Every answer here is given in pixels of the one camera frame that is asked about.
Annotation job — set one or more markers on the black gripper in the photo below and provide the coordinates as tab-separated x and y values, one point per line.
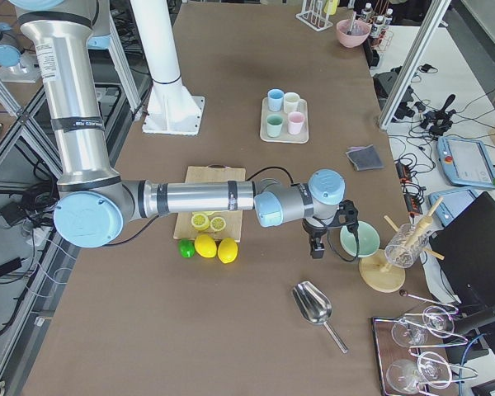
313	229

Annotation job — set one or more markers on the pink cup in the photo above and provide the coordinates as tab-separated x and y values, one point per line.
295	121

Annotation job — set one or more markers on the mint green cup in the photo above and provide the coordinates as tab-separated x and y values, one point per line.
274	125

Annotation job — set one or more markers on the cream white cup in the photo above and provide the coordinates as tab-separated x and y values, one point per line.
290	102

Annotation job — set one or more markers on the light blue cup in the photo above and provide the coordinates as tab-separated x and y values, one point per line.
275	98

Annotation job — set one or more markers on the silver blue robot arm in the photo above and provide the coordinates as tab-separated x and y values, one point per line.
16	64
95	203

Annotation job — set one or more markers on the mint green bowl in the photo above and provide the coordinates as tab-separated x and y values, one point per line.
369	240

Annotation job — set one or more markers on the metal scoop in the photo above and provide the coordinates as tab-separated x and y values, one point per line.
316	308

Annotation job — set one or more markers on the wooden cup tree stand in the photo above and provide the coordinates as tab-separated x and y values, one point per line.
384	277

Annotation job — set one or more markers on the clear glass mug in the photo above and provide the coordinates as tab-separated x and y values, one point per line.
404	249

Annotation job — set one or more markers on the yellow lemon right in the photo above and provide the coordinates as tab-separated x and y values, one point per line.
227	250

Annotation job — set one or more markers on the yellow lemon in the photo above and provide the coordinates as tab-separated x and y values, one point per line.
227	250
205	246

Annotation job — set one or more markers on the lemon half right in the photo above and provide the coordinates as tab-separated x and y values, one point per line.
217	224

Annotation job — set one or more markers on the lemon half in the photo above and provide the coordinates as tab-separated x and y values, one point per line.
200	221
217	224

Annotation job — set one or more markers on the grey folded cloth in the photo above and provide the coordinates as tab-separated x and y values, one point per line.
364	158

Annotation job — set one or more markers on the black power strip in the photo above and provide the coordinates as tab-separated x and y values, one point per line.
412	192

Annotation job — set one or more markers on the yellow lemon left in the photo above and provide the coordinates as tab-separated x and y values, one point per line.
205	246

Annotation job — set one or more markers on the lemon half left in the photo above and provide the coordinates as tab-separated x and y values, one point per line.
200	221

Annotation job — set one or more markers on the wine glass upper left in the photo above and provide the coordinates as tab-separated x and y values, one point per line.
409	333

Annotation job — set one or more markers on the wine glass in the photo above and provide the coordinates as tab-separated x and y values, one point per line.
438	321
434	370
403	377
409	333

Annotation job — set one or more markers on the green lime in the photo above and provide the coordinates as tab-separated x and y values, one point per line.
186	248

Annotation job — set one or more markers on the wooden cutting board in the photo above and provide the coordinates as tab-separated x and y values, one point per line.
233	219

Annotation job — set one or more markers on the wine glass upper right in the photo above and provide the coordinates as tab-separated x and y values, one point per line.
438	321

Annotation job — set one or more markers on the blue teach pendant lower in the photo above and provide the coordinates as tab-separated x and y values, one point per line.
454	201

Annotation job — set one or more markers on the blue teach pendant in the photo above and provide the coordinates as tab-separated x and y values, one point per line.
454	201
466	162

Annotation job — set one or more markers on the wine glass lower left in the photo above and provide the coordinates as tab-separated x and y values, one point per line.
403	377

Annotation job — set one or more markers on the black monitor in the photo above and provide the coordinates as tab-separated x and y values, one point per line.
468	244

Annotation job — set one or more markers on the wine glass lower right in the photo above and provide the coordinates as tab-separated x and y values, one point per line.
434	370

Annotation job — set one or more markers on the blue teach pendant upper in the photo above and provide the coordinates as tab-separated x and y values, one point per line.
466	162

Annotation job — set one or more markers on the pink bowl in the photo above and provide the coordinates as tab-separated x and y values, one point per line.
359	33

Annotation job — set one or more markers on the black camera clamp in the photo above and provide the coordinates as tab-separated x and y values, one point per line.
438	122

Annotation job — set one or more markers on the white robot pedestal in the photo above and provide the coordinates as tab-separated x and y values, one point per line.
171	107

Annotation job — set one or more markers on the white wire rack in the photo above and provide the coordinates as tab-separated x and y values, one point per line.
314	14

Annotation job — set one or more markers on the aluminium frame post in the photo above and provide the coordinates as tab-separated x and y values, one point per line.
426	31

